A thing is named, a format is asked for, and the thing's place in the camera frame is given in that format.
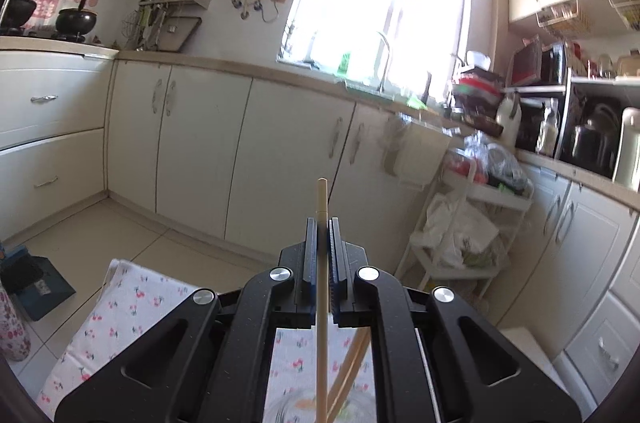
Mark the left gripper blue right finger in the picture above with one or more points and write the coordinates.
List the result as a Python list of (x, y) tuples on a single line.
[(338, 282)]

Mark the wooden chopstick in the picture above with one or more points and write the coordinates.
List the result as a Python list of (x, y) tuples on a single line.
[(348, 372), (323, 302)]

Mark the wall utensil rack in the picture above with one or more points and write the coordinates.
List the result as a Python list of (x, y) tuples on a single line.
[(162, 25)]

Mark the green dish soap bottle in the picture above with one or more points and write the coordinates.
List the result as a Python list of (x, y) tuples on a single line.
[(343, 66)]

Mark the hanging white trash bin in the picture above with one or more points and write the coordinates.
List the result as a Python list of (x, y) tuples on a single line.
[(413, 150)]

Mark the black electric kettle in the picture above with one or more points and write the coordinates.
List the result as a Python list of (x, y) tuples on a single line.
[(594, 141)]

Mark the stacked bowls and lids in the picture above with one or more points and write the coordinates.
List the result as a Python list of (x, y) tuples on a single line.
[(477, 92)]

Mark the black frying pan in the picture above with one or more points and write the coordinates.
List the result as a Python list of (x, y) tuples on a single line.
[(16, 16)]

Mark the black shelf rack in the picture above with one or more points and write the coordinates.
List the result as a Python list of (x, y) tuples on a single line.
[(555, 88)]

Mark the white rolling storage cart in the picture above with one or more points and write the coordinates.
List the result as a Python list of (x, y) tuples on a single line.
[(469, 221)]

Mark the floral plastic bag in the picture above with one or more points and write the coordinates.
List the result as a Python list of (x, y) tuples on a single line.
[(14, 339)]

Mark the black wok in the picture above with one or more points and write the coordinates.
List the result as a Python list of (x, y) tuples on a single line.
[(74, 24)]

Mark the cherry print tablecloth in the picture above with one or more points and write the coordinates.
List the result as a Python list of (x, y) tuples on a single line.
[(155, 349)]

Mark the dark blue dustpan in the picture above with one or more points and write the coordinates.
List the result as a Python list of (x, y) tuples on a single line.
[(34, 282)]

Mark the white plastic jug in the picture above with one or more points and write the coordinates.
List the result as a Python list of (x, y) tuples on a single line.
[(509, 116)]

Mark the chrome sink faucet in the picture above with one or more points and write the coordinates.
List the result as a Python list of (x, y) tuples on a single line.
[(386, 43)]

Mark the white thermos pitcher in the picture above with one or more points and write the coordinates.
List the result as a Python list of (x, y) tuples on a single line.
[(627, 167)]

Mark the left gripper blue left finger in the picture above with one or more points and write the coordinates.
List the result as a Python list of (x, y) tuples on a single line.
[(310, 273)]

